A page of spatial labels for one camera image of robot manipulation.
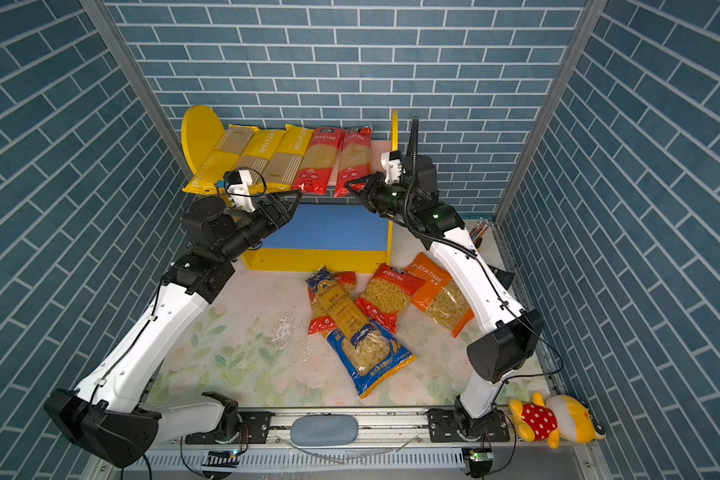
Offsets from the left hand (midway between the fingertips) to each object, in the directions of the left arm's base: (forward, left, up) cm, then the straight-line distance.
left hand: (298, 198), depth 64 cm
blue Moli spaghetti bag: (-9, -9, -35) cm, 37 cm away
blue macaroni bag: (-20, -16, -40) cm, 48 cm away
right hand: (+5, -9, +1) cm, 11 cm away
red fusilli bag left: (-11, -1, -38) cm, 40 cm away
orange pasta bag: (-2, -39, -40) cm, 56 cm away
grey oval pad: (-38, -5, -40) cm, 55 cm away
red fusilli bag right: (-1, -22, -38) cm, 44 cm away
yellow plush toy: (-37, -61, -36) cm, 80 cm away
